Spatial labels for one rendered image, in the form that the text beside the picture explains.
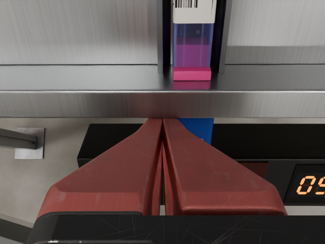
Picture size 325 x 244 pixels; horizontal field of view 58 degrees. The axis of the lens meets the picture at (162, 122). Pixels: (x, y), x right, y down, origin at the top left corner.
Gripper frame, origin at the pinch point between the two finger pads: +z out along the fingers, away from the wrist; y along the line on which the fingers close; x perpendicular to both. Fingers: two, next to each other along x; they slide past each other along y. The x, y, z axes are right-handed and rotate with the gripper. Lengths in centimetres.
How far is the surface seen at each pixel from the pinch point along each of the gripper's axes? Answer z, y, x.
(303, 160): 2.2, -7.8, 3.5
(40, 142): 55, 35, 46
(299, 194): 2.0, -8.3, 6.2
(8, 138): 45, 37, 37
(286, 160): 2.2, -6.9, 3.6
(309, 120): 59, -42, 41
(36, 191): 45, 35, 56
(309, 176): 2.1, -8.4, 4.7
